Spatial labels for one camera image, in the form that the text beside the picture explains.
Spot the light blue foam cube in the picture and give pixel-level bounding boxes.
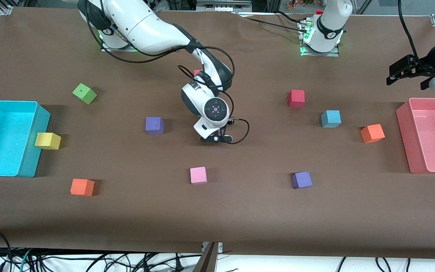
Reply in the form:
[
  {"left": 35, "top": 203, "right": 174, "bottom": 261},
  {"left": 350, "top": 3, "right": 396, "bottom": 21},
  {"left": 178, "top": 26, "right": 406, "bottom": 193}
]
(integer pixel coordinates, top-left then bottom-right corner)
[{"left": 321, "top": 110, "right": 342, "bottom": 128}]

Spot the pink foam cube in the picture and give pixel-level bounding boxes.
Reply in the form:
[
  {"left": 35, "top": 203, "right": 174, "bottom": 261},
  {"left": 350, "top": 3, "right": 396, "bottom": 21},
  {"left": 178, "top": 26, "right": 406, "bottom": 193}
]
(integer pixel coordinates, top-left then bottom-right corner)
[{"left": 190, "top": 167, "right": 208, "bottom": 185}]

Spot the orange foam cube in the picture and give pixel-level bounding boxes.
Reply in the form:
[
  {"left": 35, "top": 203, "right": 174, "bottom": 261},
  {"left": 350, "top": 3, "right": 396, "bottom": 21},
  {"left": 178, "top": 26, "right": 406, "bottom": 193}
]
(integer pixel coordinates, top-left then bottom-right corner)
[
  {"left": 360, "top": 124, "right": 386, "bottom": 144},
  {"left": 70, "top": 179, "right": 95, "bottom": 197}
]

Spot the pink plastic bin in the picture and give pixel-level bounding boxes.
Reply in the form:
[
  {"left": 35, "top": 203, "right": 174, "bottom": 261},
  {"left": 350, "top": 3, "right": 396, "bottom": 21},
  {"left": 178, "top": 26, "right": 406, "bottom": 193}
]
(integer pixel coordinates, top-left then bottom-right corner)
[{"left": 396, "top": 98, "right": 435, "bottom": 175}]

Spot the purple foam cube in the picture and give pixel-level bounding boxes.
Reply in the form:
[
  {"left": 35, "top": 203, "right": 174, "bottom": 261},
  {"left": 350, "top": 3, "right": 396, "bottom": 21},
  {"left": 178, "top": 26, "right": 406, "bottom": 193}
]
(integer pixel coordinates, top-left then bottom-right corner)
[
  {"left": 145, "top": 117, "right": 164, "bottom": 135},
  {"left": 292, "top": 171, "right": 313, "bottom": 189}
]

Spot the brown table cover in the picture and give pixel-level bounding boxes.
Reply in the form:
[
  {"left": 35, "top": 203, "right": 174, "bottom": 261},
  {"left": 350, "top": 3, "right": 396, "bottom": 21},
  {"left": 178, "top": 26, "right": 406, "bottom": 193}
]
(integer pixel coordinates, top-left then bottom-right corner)
[{"left": 0, "top": 6, "right": 435, "bottom": 260}]

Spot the green foam cube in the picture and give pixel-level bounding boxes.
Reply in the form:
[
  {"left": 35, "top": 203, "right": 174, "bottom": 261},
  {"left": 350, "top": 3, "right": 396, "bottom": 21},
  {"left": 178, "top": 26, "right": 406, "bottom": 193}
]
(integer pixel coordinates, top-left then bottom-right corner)
[{"left": 72, "top": 83, "right": 97, "bottom": 105}]

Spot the yellow foam cube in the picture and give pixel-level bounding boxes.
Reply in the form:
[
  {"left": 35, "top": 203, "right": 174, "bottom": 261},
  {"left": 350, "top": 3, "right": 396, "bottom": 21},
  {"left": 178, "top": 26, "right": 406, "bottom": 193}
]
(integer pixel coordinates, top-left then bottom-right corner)
[{"left": 34, "top": 132, "right": 62, "bottom": 150}]

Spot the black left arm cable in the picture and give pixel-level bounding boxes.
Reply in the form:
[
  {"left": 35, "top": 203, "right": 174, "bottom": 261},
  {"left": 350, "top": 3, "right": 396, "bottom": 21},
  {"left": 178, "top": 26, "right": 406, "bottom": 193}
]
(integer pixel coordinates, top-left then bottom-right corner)
[{"left": 398, "top": 0, "right": 420, "bottom": 63}]

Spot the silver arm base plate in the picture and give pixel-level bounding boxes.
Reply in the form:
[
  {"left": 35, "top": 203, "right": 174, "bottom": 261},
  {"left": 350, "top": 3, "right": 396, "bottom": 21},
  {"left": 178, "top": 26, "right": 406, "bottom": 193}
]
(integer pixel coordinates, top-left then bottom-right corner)
[
  {"left": 299, "top": 19, "right": 341, "bottom": 57},
  {"left": 100, "top": 38, "right": 139, "bottom": 52}
]

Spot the long black table cable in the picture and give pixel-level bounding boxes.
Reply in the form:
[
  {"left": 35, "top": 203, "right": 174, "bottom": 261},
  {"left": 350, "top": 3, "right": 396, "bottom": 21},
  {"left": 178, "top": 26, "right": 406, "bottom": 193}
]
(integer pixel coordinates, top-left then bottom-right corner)
[{"left": 246, "top": 17, "right": 307, "bottom": 32}]

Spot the silver metal bracket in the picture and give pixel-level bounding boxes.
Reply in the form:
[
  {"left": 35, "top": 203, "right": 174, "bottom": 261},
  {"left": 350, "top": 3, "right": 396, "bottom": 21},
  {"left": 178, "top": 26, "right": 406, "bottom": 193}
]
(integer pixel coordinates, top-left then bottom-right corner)
[{"left": 202, "top": 242, "right": 224, "bottom": 254}]

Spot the dark metal post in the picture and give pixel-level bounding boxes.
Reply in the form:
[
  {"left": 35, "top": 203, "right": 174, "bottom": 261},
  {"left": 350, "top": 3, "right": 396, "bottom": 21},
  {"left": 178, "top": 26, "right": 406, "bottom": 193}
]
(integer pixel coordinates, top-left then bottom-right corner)
[{"left": 192, "top": 243, "right": 218, "bottom": 272}]

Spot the teal floor cable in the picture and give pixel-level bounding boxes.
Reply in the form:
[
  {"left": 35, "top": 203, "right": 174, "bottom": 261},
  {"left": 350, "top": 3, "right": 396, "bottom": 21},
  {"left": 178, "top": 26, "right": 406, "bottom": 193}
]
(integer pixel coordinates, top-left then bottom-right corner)
[{"left": 19, "top": 248, "right": 34, "bottom": 272}]

